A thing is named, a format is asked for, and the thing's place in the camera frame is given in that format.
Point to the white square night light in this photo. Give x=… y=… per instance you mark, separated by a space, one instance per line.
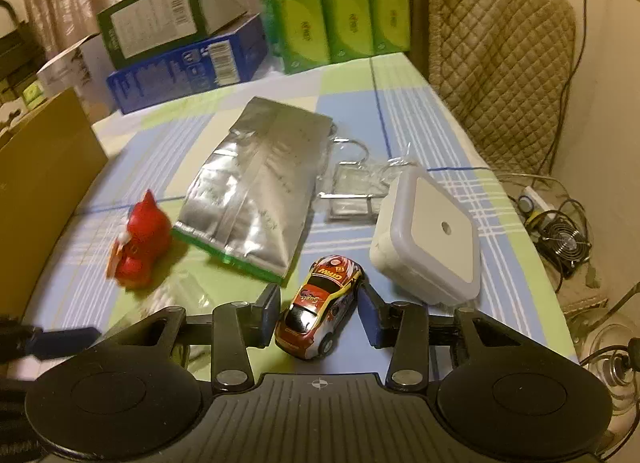
x=426 y=242

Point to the white round plug adapter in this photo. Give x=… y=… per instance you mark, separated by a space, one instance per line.
x=530 y=201

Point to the black cooling fan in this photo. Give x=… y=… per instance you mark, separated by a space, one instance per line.
x=563 y=245

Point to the red Doraemon figurine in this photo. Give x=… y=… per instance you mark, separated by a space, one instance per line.
x=145 y=237

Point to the chair with quilted cover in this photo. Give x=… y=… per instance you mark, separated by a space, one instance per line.
x=501 y=67

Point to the brown cardboard box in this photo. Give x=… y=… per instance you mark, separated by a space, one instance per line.
x=47 y=167

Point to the silver foil bag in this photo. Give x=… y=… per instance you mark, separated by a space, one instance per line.
x=249 y=203

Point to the white printed box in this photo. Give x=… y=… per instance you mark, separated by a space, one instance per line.
x=84 y=66

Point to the wire soap rack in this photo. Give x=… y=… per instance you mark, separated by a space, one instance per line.
x=354 y=182

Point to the red toy race car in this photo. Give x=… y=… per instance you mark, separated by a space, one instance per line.
x=309 y=327

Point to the green tissue pack bundle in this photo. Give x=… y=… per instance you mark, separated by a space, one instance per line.
x=306 y=34

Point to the glass kettle black handle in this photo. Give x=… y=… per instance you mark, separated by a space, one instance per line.
x=614 y=370

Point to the blue product box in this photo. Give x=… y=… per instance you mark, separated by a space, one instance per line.
x=231 y=56

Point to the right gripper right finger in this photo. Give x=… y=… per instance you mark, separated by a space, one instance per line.
x=401 y=327

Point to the box of green packs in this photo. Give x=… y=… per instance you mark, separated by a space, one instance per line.
x=21 y=94

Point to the green product box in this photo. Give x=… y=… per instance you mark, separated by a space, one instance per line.
x=135 y=30

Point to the checked bed sheet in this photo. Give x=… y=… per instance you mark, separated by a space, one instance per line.
x=382 y=101

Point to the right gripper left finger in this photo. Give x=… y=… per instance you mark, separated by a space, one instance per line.
x=235 y=327

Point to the black folding cart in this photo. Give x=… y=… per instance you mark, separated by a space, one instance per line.
x=21 y=52

